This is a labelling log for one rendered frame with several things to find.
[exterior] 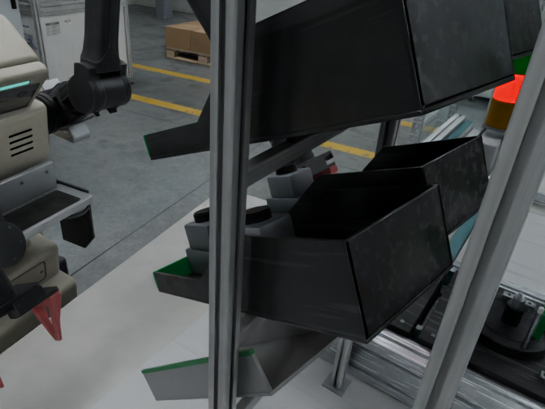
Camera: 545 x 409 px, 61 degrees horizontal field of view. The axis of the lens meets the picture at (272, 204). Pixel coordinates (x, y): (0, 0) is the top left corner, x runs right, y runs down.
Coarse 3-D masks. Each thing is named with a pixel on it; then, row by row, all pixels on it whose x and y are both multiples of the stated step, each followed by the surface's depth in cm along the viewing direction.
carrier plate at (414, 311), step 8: (440, 280) 93; (432, 288) 90; (424, 296) 88; (432, 296) 91; (416, 304) 86; (424, 304) 86; (408, 312) 84; (416, 312) 84; (400, 320) 82; (408, 320) 82; (416, 320) 82; (392, 328) 81; (400, 328) 80; (408, 328) 81; (408, 336) 80
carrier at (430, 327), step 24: (432, 312) 84; (504, 312) 80; (528, 312) 83; (432, 336) 79; (480, 336) 79; (504, 336) 78; (528, 336) 74; (480, 360) 75; (504, 360) 76; (528, 360) 76; (504, 384) 73; (528, 384) 72
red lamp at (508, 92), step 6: (516, 78) 81; (522, 78) 81; (504, 84) 83; (510, 84) 82; (516, 84) 82; (498, 90) 84; (504, 90) 83; (510, 90) 82; (516, 90) 82; (498, 96) 84; (504, 96) 83; (510, 96) 83; (516, 96) 83; (510, 102) 83
